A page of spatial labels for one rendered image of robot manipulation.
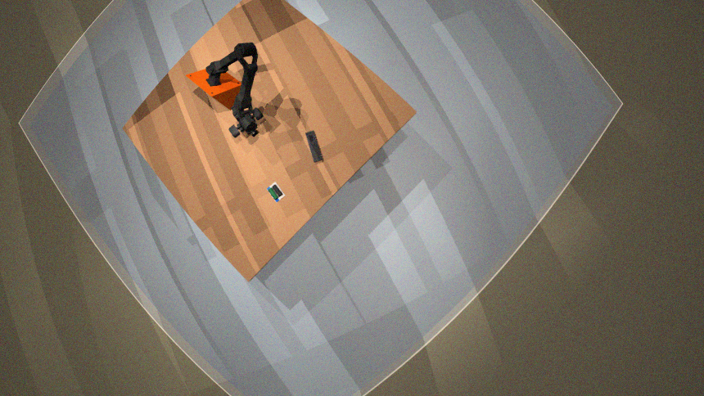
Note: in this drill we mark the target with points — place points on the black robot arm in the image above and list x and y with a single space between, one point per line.
243 99

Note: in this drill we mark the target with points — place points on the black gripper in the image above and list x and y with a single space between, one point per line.
256 113

